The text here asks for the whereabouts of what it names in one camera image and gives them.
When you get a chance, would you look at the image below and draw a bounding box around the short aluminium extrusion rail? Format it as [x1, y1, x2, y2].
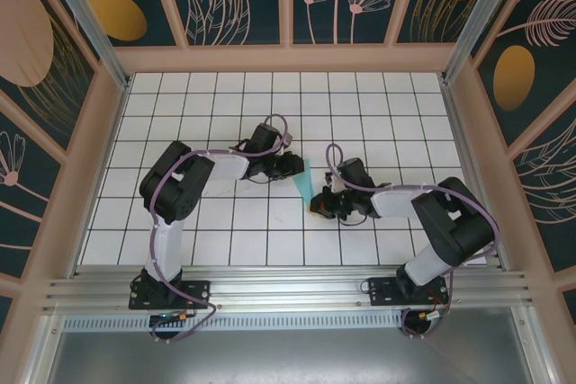
[443, 80, 512, 273]

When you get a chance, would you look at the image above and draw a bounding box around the long aluminium extrusion rail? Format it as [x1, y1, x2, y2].
[42, 264, 539, 313]

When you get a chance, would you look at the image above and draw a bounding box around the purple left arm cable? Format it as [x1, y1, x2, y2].
[146, 113, 289, 344]

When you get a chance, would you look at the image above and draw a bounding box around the perforated metal cable tray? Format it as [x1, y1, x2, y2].
[62, 315, 514, 332]

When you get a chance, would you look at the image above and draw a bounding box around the right arm wired control board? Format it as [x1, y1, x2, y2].
[402, 305, 451, 335]

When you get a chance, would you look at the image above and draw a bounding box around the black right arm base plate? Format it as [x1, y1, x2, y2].
[366, 275, 451, 308]

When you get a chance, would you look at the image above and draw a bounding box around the grey metal sheet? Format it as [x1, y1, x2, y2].
[42, 311, 554, 384]

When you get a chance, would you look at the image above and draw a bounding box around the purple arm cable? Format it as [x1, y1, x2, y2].
[324, 143, 500, 340]
[146, 113, 289, 344]

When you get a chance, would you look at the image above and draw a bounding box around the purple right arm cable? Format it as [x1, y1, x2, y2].
[324, 143, 500, 340]

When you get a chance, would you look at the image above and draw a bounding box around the aluminium corner post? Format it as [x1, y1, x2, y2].
[440, 0, 518, 85]
[38, 0, 132, 91]

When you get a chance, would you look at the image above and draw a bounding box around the light blue paper sheet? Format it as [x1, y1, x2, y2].
[292, 158, 317, 213]

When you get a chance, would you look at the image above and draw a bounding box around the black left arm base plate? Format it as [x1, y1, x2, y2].
[129, 278, 212, 312]

